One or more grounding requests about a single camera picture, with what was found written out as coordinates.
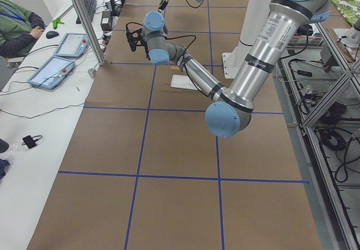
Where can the lower blue teach pendant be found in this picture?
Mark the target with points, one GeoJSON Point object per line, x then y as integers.
{"type": "Point", "coordinates": [51, 73]}

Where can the black power adapter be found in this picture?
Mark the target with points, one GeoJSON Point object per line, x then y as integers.
{"type": "Point", "coordinates": [106, 21]}

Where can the upper blue teach pendant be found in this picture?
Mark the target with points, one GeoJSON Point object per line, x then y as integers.
{"type": "Point", "coordinates": [73, 45]}

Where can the blue teach pendant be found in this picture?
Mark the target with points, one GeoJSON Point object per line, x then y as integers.
{"type": "Point", "coordinates": [73, 45]}
{"type": "Point", "coordinates": [51, 73]}

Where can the person in green jacket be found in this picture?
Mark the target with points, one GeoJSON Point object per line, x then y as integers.
{"type": "Point", "coordinates": [20, 29]}

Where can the white wooden towel rack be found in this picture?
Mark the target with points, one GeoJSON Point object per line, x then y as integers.
{"type": "Point", "coordinates": [183, 82]}

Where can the black computer mouse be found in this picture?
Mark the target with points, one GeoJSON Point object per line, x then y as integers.
{"type": "Point", "coordinates": [52, 34]}

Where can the white basket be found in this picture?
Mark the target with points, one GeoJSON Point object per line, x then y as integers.
{"type": "Point", "coordinates": [302, 40]}

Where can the aluminium frame post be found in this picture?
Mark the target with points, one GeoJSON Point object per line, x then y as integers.
{"type": "Point", "coordinates": [87, 26]}

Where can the green plastic clamp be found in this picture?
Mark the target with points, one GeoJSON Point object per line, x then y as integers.
{"type": "Point", "coordinates": [56, 22]}

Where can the black keyboard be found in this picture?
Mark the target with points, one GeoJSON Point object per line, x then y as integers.
{"type": "Point", "coordinates": [90, 7]}

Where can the small metal cylinder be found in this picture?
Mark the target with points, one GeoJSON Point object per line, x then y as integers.
{"type": "Point", "coordinates": [92, 72]}

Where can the small black box with cable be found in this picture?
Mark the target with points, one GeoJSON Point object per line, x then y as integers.
{"type": "Point", "coordinates": [31, 141]}

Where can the white pedestal column base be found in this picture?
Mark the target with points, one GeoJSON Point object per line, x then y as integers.
{"type": "Point", "coordinates": [256, 15]}

